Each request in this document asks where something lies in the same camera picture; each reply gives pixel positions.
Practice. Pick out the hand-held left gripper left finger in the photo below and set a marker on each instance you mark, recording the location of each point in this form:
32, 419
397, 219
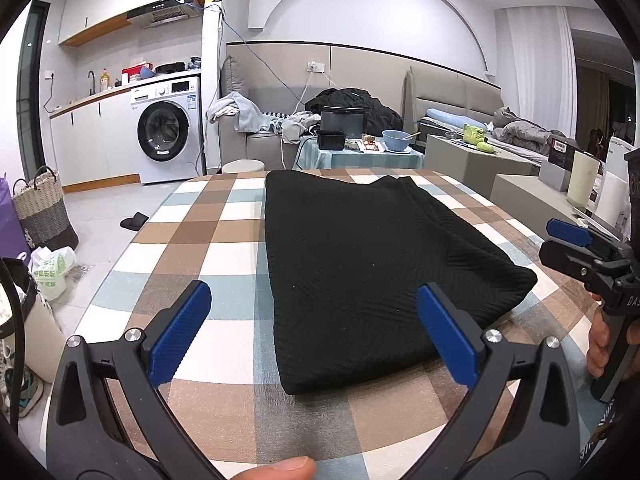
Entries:
180, 330

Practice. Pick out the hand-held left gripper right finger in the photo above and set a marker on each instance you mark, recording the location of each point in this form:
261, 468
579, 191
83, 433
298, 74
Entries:
447, 335

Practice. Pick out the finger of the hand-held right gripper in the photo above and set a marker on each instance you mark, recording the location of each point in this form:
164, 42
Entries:
565, 257
567, 232

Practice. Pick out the black knit sweater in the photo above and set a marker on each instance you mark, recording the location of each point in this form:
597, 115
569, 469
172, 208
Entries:
375, 270

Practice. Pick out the light grey clothes pile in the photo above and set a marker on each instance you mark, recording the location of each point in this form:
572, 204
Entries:
242, 112

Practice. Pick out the person's right hand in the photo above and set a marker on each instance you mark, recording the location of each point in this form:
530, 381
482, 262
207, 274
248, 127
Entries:
597, 345

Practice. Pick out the person's left hand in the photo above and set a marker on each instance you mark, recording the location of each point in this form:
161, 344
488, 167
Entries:
270, 470

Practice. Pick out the cream cylinder container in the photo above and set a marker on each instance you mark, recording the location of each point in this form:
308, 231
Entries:
582, 180

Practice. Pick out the large beige low cabinet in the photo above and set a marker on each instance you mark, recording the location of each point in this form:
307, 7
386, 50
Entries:
525, 192

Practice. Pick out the grey box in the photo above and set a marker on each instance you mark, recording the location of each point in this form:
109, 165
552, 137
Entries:
552, 176

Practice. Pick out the white box appliance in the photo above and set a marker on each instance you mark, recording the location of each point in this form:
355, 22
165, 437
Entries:
612, 195

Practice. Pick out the black box with red label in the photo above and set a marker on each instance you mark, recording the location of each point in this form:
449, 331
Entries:
565, 151

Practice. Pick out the checkered tablecloth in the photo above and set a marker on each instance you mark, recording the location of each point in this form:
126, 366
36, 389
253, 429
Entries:
210, 250

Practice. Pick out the grey blanket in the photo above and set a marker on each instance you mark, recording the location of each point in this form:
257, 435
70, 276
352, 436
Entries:
525, 130

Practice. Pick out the small beige low cabinet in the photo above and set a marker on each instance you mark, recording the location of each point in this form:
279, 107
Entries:
475, 170

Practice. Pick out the black slipper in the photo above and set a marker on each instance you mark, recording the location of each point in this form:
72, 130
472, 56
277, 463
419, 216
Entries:
134, 221

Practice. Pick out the brown curtain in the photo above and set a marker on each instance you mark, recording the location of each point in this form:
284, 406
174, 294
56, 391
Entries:
592, 105

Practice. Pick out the green plush toy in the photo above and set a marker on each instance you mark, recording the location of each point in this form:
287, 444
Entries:
472, 135

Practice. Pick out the white green plastic bag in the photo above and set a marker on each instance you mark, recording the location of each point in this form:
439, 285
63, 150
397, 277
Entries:
52, 272

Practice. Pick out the beige trash bin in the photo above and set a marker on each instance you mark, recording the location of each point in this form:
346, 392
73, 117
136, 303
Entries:
37, 340

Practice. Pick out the white sneaker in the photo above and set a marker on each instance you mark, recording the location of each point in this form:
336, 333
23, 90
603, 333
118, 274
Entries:
30, 390

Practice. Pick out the blue pillow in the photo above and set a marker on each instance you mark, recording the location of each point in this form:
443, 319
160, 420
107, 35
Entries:
450, 117

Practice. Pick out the white curtain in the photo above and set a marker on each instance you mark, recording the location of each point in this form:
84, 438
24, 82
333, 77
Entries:
540, 70

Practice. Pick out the round white stool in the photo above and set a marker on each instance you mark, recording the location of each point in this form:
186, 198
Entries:
242, 166

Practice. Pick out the woven laundry basket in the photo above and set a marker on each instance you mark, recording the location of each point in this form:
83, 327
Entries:
42, 210

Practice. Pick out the beige upholstered bed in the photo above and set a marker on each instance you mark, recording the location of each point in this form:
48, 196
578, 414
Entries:
440, 92

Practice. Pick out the blue bowl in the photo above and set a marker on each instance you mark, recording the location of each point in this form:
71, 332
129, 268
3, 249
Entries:
396, 142

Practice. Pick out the grey sofa bench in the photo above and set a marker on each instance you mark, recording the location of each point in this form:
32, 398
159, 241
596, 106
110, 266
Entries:
262, 150

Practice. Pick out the teal checked side table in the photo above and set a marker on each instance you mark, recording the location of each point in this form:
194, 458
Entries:
350, 161

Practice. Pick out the purple bag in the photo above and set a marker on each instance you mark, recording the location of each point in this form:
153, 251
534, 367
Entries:
10, 225

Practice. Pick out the white washing machine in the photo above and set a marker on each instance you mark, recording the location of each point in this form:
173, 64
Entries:
165, 130

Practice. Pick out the snack packaging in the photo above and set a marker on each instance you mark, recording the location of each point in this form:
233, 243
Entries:
367, 146

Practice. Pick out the white kitchen base cabinet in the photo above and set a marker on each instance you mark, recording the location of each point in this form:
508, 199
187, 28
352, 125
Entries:
90, 145

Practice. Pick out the black jacket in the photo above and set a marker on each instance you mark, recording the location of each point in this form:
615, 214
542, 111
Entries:
380, 112

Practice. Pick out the black plastic tray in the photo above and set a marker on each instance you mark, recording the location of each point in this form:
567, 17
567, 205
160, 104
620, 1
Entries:
331, 141

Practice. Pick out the white crumpled cloth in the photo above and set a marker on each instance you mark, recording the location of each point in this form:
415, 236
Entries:
297, 127

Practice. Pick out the grey cushion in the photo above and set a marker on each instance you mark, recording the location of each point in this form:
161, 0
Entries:
234, 80

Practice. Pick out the yellow bottle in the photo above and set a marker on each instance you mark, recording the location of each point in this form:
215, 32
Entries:
104, 81

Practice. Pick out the red plastic basket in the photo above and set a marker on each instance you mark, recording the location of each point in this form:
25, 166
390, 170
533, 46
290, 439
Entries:
135, 72

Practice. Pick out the black kitchen faucet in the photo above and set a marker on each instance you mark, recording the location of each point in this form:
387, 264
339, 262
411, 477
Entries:
92, 80

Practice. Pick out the dark glass door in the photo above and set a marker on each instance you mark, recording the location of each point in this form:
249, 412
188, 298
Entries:
32, 90

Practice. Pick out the steel range hood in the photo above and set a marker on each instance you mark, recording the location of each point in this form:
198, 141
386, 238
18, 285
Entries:
165, 10

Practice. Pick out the white wall socket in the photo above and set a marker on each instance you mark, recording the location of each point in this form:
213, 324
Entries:
315, 67

